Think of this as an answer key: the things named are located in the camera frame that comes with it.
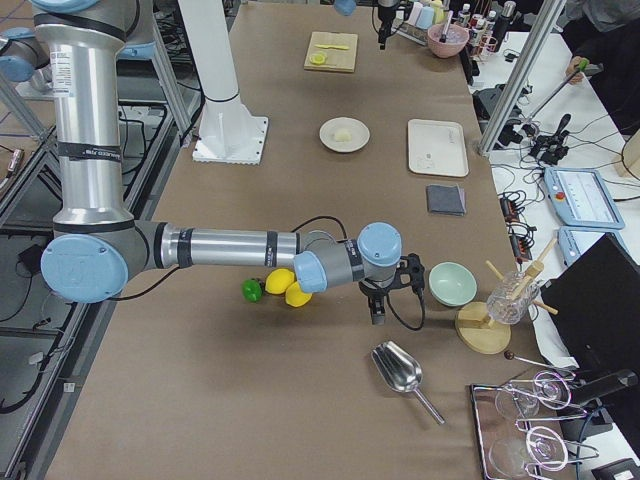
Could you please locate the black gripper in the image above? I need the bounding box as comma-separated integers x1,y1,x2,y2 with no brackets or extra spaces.
358,253,424,326
375,0,400,50

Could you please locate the pale white bun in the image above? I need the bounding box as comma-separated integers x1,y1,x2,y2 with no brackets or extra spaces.
333,128,352,143

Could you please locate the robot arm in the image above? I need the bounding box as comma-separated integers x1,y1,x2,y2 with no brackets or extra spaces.
332,0,401,50
32,1,425,324

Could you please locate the cream rabbit tray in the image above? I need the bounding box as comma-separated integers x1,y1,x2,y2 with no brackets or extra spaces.
408,119,469,178

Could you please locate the pink cup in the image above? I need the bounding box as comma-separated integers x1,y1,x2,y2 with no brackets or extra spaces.
406,1,423,26

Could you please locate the light blue cup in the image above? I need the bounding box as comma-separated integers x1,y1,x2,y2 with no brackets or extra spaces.
416,5,434,30

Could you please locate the wooden cutting board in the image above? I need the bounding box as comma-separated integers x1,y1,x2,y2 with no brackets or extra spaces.
304,31,359,73

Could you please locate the steel ice scoop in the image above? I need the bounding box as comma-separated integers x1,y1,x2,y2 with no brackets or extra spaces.
371,340,446,425

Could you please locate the yellow plastic knife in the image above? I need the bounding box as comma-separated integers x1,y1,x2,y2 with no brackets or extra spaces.
314,43,351,51

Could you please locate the metal muddler black tip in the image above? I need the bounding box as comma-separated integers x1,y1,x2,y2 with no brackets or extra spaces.
439,10,454,43

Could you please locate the lemon slice top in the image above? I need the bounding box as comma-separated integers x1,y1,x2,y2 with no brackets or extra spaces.
308,51,327,66

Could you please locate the pink bowl with ice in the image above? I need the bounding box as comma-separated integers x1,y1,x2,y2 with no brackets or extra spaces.
427,24,470,58

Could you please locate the yellow cup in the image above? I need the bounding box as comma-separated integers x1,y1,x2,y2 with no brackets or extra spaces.
431,0,446,24

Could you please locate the mint green bowl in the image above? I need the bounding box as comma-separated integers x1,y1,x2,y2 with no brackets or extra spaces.
428,262,477,307

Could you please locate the yellow lemon far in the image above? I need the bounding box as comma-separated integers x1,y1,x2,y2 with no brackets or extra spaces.
285,281,313,308

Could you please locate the cream round plate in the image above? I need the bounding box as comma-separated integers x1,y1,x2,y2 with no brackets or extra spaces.
319,117,370,153

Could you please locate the wooden cup stand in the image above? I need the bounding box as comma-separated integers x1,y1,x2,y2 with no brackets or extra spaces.
455,238,558,354

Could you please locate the yellow lemon near lime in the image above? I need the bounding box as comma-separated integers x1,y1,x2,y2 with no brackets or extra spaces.
265,268,296,295

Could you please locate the green lime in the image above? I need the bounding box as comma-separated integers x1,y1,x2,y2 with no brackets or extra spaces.
241,278,263,303

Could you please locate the grey folded cloth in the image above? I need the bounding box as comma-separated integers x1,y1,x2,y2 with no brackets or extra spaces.
426,184,466,216

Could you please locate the clear glass on stand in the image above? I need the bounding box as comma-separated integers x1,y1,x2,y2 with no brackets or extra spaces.
486,272,540,325

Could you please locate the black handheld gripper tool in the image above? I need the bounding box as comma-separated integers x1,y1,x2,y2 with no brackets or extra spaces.
529,113,571,166

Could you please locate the blue teach pendant near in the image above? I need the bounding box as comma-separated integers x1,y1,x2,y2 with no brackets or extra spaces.
557,226,626,267

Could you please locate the blue teach pendant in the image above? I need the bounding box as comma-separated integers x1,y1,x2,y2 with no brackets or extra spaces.
557,226,626,267
543,167,625,230

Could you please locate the black monitor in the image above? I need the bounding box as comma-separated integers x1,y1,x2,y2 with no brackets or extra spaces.
542,233,639,373

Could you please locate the blue teach pendant far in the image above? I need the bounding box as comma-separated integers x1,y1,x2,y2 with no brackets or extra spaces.
543,167,625,230

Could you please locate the white wire cup rack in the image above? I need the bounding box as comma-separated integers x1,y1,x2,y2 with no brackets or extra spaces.
393,22,428,46

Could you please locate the aluminium camera post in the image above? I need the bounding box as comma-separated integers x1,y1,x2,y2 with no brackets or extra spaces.
478,0,566,158

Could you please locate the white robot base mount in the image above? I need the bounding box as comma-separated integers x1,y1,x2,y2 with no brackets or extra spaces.
192,98,269,165

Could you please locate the wire glass rack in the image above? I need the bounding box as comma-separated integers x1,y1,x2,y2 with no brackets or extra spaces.
469,370,599,479

